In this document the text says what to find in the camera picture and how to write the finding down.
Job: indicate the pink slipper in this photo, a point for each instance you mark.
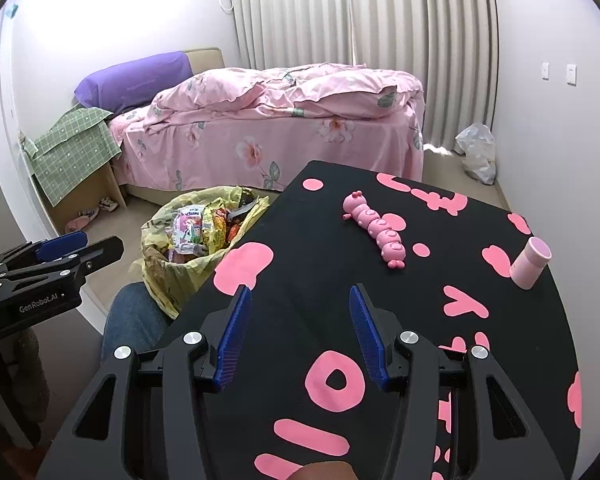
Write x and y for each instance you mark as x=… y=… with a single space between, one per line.
x=77 y=224

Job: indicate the white pleated curtain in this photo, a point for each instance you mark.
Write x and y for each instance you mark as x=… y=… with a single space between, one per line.
x=405 y=35

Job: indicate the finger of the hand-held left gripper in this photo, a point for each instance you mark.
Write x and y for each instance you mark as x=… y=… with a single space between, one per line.
x=62 y=245
x=100 y=255

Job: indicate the white wall socket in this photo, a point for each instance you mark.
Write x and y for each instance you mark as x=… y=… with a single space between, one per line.
x=571 y=74

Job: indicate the purple pillow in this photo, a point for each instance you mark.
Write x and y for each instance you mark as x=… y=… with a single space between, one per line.
x=130 y=80

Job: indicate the person's right hand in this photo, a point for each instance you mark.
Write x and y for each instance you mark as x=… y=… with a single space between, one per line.
x=322 y=472

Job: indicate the white wall switch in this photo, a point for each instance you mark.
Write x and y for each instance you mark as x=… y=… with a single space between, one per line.
x=545 y=71

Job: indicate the small colourful wrapper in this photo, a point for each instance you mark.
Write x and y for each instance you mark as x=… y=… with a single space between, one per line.
x=190 y=225

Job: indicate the black tablecloth with pink shapes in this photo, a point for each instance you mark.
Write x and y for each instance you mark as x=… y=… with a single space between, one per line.
x=305 y=260

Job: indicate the person's leg in jeans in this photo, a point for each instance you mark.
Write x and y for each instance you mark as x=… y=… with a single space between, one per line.
x=130 y=320

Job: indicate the cardboard box nightstand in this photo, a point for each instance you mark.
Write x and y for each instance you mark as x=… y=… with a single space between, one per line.
x=107 y=185

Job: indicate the patterned slipper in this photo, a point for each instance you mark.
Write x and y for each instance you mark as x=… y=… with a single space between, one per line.
x=108 y=205
x=90 y=213

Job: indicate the pink cup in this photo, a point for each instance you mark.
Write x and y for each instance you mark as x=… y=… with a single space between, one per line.
x=527 y=265

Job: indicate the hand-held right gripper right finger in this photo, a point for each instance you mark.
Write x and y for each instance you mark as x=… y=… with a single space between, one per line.
x=367 y=340

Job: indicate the white curtain rod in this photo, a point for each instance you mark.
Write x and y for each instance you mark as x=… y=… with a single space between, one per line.
x=352 y=10

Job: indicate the yellow snack packet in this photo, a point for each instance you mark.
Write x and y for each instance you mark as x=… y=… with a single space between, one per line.
x=211 y=230

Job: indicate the white plastic bag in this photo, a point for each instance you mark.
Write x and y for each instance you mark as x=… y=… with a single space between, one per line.
x=475 y=152

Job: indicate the pink caterpillar toy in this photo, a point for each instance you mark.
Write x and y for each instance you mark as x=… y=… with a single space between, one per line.
x=375 y=225

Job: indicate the pink floral duvet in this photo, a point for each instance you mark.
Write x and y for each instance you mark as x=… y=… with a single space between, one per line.
x=280 y=90

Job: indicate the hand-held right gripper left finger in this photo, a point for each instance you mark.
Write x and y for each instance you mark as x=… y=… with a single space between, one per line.
x=235 y=340

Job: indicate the yellow plastic trash bag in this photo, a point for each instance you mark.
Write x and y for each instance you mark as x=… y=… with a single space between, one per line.
x=180 y=285

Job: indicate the green checked cloth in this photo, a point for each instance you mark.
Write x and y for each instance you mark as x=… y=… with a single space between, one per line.
x=75 y=150

